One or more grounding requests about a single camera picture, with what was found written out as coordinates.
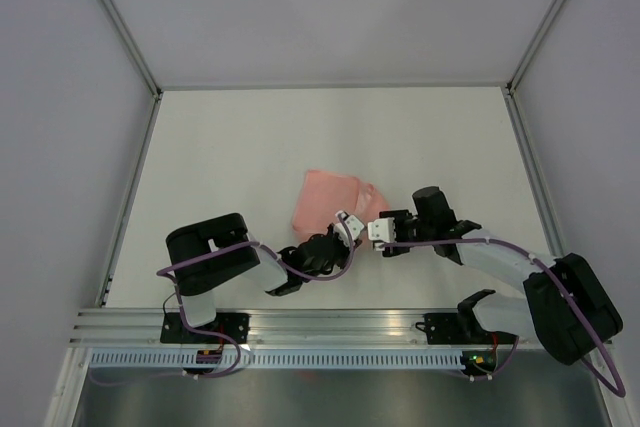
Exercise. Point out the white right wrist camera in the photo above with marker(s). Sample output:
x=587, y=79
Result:
x=381, y=232

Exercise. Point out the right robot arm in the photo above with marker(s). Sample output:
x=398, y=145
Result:
x=560, y=302

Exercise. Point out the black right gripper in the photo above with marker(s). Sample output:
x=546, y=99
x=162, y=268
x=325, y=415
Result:
x=398, y=215

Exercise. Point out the aluminium frame post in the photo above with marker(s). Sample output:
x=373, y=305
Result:
x=543, y=29
x=130, y=46

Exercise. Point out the right aluminium frame post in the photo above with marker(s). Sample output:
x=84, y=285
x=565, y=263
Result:
x=543, y=29

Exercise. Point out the aluminium front rail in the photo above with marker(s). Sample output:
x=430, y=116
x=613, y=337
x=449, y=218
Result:
x=269, y=329

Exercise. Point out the white slotted cable duct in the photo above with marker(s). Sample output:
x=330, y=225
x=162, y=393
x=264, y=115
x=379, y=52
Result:
x=281, y=358

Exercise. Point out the pink satin napkin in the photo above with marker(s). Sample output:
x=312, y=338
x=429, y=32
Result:
x=324, y=193

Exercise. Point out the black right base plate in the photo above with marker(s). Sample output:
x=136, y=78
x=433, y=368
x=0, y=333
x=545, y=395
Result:
x=444, y=328

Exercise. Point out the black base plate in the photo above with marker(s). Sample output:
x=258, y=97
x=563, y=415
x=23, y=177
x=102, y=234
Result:
x=444, y=328
x=233, y=325

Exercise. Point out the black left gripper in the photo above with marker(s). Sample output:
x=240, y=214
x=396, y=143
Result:
x=345, y=249

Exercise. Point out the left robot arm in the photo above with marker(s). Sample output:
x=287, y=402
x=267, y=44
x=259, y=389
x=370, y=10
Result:
x=209, y=253

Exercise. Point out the left aluminium frame post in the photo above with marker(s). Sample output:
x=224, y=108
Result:
x=130, y=46

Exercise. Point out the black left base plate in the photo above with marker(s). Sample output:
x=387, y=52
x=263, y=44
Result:
x=233, y=325

